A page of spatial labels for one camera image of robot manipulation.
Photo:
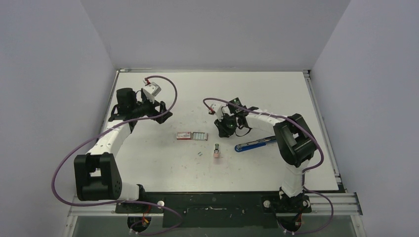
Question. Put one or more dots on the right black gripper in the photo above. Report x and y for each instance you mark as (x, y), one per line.
(230, 122)

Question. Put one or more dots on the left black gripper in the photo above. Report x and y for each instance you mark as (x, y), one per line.
(153, 111)

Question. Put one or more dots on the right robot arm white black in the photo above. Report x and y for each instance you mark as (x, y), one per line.
(295, 141)

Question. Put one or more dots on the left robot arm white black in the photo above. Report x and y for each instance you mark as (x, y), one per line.
(96, 172)

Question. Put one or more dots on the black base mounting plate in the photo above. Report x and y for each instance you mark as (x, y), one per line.
(218, 209)

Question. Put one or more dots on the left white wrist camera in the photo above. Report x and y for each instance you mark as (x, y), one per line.
(150, 91)

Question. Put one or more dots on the aluminium frame rail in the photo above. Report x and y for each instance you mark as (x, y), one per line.
(343, 203)

